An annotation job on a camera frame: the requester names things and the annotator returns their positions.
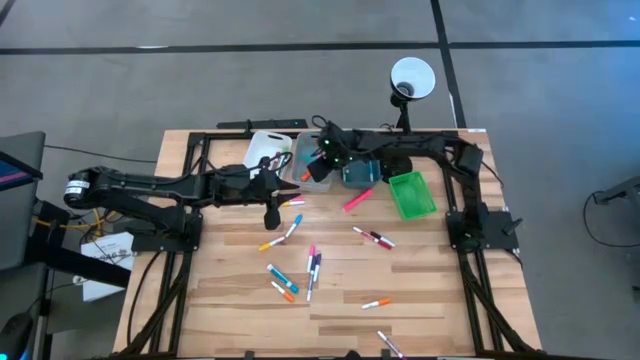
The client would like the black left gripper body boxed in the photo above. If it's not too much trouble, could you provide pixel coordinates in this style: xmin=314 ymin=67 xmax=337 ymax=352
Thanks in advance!
xmin=217 ymin=164 xmax=279 ymax=206

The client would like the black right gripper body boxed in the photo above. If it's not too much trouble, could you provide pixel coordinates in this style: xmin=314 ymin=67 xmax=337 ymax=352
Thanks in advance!
xmin=319 ymin=124 xmax=359 ymax=169

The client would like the pink highlighter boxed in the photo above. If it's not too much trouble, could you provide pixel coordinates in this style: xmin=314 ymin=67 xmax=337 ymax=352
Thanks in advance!
xmin=342 ymin=187 xmax=375 ymax=213

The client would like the teal Expo dry-erase marker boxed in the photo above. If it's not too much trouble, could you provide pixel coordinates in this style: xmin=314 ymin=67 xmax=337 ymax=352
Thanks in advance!
xmin=265 ymin=263 xmax=300 ymax=295

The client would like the green mesh plastic basket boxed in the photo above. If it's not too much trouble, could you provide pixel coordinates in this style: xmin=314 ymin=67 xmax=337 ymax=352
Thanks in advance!
xmin=388 ymin=170 xmax=438 ymax=222

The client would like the thin maroon marker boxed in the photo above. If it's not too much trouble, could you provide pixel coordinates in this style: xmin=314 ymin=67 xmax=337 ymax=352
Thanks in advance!
xmin=352 ymin=225 xmax=394 ymax=251

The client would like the thin black marker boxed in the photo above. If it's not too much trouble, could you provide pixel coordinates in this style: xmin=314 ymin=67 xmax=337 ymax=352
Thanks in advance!
xmin=369 ymin=230 xmax=397 ymax=248

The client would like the thin red marker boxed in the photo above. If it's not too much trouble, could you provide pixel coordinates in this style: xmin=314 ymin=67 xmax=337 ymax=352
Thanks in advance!
xmin=376 ymin=329 xmax=405 ymax=360

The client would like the grey plastic bin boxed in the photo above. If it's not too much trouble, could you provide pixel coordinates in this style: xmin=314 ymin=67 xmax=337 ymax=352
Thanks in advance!
xmin=288 ymin=130 xmax=335 ymax=195

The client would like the teal plastic bin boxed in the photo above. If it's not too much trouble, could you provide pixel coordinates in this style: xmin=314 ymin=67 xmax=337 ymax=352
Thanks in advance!
xmin=341 ymin=158 xmax=382 ymax=190

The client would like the white plastic bin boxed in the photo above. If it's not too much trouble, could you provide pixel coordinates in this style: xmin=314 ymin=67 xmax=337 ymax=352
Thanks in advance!
xmin=242 ymin=130 xmax=294 ymax=181

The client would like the black power strip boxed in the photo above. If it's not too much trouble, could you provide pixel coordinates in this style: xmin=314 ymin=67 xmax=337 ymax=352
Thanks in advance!
xmin=217 ymin=118 xmax=310 ymax=132

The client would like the black gooseneck desk lamp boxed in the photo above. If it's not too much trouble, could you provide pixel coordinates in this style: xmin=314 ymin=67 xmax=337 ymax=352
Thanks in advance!
xmin=378 ymin=56 xmax=437 ymax=184

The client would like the black stand beam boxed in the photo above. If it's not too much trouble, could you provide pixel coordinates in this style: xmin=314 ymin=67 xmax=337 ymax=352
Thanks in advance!
xmin=24 ymin=199 xmax=132 ymax=290

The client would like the laptop with lit screen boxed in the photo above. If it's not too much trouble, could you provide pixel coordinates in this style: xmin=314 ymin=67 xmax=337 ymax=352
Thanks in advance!
xmin=0 ymin=149 xmax=44 ymax=193

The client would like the black computer mouse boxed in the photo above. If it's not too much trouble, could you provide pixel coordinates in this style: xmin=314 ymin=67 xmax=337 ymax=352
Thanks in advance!
xmin=0 ymin=312 xmax=35 ymax=360

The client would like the grey stand leg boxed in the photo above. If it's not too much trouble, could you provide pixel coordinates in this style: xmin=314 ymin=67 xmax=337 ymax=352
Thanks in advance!
xmin=592 ymin=174 xmax=640 ymax=206

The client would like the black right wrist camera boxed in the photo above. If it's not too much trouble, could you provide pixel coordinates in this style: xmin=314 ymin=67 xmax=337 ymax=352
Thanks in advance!
xmin=306 ymin=161 xmax=332 ymax=184

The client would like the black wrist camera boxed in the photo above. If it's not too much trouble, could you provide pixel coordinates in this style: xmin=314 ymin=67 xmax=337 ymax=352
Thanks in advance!
xmin=306 ymin=161 xmax=332 ymax=184
xmin=263 ymin=204 xmax=282 ymax=231

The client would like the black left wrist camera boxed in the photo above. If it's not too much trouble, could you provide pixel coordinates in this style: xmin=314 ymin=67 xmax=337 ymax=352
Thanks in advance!
xmin=263 ymin=204 xmax=282 ymax=231

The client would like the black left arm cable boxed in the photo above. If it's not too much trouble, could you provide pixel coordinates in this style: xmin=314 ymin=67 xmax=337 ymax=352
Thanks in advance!
xmin=259 ymin=151 xmax=295 ymax=175

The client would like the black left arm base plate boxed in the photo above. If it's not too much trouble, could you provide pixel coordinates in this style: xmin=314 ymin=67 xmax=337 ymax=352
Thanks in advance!
xmin=130 ymin=212 xmax=204 ymax=253

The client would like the yellow cable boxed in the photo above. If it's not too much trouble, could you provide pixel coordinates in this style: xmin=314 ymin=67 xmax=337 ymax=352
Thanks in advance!
xmin=33 ymin=205 xmax=121 ymax=236

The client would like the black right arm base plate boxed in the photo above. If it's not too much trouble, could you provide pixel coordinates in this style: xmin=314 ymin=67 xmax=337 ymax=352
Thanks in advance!
xmin=446 ymin=209 xmax=521 ymax=251

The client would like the black floor cable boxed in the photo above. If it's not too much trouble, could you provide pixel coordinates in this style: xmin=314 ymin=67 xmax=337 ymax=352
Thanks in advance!
xmin=582 ymin=189 xmax=640 ymax=249

